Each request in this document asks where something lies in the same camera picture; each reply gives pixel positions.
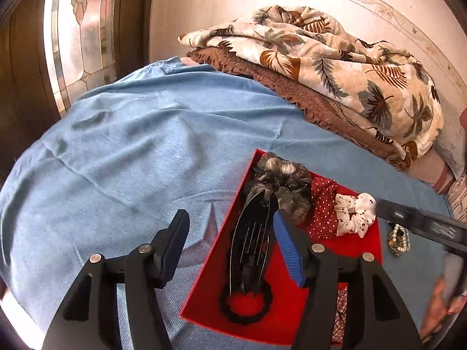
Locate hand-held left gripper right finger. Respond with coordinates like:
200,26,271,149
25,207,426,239
272,209,424,350

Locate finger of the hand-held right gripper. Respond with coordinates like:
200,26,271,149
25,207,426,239
375,199,467,258

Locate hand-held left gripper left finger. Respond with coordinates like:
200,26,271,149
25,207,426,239
42,209,191,350

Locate black hair claw clip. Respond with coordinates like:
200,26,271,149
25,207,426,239
229,186,281,297

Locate red polka dot scrunchie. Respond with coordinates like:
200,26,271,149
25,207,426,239
305,176,341,240

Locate brown striped organza scrunchie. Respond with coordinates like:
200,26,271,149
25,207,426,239
242,152,315,225

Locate white cherry print scrunchie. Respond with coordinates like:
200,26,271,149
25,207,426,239
334,192,377,239

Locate red tray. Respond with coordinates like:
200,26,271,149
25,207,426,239
179,148,384,349

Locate thick black hair tie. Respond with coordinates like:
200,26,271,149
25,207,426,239
217,280,273,325

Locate red checked scrunchie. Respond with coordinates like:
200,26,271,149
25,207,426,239
329,287,350,346

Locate person's right hand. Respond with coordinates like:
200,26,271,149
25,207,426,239
419,276,456,340

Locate striped floral pillow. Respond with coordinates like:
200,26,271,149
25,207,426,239
446,173,467,224

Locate pink bed sheet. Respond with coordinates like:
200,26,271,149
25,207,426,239
407,106,467,195

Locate blue bed sheet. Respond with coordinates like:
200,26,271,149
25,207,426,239
0,56,455,350

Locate brown quilted blanket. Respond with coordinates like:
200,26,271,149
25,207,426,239
187,47,414,172

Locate leaf print blanket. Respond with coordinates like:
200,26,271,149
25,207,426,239
177,5,445,160

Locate stained glass window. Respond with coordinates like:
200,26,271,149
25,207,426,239
44,0,123,109

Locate large pearl bracelet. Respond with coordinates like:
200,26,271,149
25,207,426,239
387,225,412,256

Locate wooden door frame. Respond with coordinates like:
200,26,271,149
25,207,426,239
0,0,156,179

